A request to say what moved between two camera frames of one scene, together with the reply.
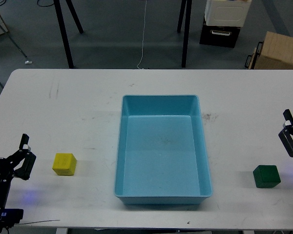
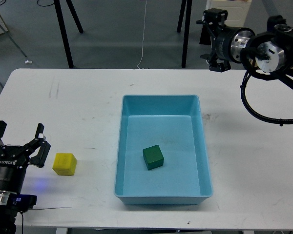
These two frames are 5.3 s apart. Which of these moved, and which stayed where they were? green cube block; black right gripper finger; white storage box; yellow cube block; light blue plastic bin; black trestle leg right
Moved: black right gripper finger; green cube block
Stayed: yellow cube block; white storage box; light blue plastic bin; black trestle leg right
